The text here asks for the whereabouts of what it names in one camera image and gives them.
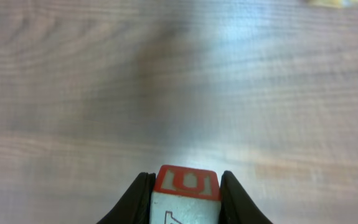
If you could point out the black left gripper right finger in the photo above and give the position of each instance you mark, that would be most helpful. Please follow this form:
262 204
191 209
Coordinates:
237 207

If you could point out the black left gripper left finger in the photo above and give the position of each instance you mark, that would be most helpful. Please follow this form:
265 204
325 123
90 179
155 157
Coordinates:
134 205

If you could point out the wooden block red U side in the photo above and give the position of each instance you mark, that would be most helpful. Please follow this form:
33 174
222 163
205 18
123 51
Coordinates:
183 195

